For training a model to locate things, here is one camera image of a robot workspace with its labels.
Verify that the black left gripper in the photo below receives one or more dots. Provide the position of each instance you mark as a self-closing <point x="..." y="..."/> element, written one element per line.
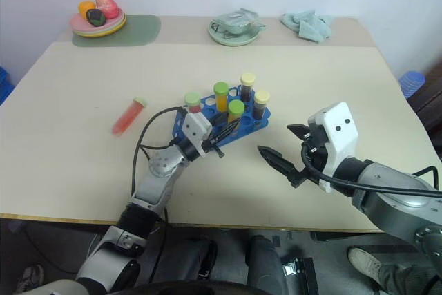
<point x="210" y="143"/>

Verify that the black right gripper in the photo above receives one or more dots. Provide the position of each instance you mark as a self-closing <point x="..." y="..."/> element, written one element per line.
<point x="317" y="137"/>

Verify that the orange tube green cap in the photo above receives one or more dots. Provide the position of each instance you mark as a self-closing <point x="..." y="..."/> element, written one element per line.
<point x="221" y="96"/>
<point x="236" y="110"/>

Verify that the dark tube yellow cap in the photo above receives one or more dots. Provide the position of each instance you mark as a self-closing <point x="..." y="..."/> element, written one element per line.
<point x="261" y="105"/>
<point x="247" y="89"/>

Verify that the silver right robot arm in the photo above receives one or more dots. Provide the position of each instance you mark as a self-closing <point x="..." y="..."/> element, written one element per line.
<point x="390" y="201"/>

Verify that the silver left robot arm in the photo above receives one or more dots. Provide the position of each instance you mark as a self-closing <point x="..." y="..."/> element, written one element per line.
<point x="155" y="184"/>

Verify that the blue test tube rack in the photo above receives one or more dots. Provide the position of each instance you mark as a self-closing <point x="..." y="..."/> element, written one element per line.
<point x="255" y="124"/>

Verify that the red tube green cap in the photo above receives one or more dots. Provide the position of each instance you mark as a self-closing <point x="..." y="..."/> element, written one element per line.
<point x="193" y="101"/>
<point x="128" y="117"/>

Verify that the pale green plate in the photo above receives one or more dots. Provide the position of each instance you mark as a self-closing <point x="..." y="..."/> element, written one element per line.
<point x="236" y="41"/>

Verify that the dark grey rounded shape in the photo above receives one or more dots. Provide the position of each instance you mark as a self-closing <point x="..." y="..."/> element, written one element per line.
<point x="264" y="260"/>

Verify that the teal crumpled cloth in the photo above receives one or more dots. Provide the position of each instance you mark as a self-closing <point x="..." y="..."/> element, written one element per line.
<point x="309" y="25"/>

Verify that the green placemat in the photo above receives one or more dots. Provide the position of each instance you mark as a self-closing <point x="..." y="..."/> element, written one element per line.
<point x="141" y="30"/>

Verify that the blue stacked stools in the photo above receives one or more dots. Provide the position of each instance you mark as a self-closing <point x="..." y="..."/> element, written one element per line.
<point x="411" y="84"/>

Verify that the white sneaker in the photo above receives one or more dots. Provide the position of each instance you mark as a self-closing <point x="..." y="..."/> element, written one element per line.
<point x="365" y="264"/>

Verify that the yellow plate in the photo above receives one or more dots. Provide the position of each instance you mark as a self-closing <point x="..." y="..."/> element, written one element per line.
<point x="119" y="29"/>

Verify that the dark brown furniture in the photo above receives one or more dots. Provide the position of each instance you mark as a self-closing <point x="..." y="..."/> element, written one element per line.
<point x="430" y="108"/>

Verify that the black rounded shape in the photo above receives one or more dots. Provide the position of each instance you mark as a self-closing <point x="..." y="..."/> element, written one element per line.
<point x="193" y="289"/>

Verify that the pink toy peach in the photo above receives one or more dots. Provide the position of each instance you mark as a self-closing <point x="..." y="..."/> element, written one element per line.
<point x="108" y="6"/>

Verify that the dark purple toy fruit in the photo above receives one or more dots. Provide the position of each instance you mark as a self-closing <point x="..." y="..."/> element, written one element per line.
<point x="95" y="17"/>

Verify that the pink plate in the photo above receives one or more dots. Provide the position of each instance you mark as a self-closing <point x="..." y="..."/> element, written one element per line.
<point x="79" y="23"/>

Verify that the grey trouser leg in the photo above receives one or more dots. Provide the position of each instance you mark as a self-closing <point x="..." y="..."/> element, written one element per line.
<point x="411" y="279"/>

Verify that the orange toy fruit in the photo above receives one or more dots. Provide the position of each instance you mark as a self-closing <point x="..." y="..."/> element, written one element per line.
<point x="85" y="8"/>

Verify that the blue plastic crate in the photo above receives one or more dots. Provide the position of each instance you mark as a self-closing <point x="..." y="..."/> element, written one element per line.
<point x="5" y="84"/>

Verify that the grey sneaker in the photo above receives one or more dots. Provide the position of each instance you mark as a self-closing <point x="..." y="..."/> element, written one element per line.
<point x="31" y="277"/>

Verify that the black table frame bar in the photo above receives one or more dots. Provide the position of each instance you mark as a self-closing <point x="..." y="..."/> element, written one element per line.
<point x="345" y="236"/>

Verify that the black metal bracket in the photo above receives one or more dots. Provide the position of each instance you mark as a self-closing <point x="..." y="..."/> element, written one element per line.
<point x="300" y="274"/>

